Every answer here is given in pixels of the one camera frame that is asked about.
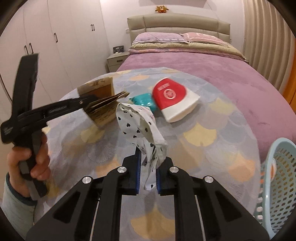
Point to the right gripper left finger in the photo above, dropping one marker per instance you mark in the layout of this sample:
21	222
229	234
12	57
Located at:
91	209

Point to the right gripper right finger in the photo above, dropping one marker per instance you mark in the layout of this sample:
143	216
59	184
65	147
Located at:
204	209

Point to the white dotted paper bag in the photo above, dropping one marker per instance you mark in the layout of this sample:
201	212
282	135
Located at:
138	124

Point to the red white paper cup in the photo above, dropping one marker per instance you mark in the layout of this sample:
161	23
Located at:
174	100

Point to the teal plastic bag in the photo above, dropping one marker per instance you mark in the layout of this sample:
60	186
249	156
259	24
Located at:
146	100

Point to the grey left sleeve forearm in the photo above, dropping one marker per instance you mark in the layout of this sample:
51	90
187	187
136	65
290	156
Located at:
18	210

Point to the person's left hand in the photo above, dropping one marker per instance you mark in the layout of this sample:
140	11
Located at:
19	171

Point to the pastel scale pattern blanket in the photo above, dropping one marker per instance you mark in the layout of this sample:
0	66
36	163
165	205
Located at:
214	139

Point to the light blue plastic basket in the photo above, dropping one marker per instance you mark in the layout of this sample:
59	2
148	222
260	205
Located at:
276	200

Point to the white wardrobe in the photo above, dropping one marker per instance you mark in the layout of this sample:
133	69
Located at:
68	36

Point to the beige nightstand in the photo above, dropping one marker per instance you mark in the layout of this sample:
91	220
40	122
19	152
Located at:
114	61

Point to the purple covered bed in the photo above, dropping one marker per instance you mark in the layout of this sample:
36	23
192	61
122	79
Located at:
265	109

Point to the orange curtain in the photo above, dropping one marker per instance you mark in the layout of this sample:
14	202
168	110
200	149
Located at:
289	92

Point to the purple pillow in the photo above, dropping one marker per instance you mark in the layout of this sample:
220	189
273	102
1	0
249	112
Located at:
158	37

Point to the beige folded quilt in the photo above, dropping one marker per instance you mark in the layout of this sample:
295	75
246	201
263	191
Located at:
224	51

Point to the pink pillow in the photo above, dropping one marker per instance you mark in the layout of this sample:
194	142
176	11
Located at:
203	38

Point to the beige curtain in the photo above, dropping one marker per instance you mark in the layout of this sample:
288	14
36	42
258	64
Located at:
269	44

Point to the orange plush toy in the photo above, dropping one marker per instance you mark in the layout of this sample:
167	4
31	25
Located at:
161	9

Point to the beige padded headboard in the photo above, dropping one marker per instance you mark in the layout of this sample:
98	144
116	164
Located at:
179	24

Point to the small black photo frame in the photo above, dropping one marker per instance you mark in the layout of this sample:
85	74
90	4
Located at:
118	49

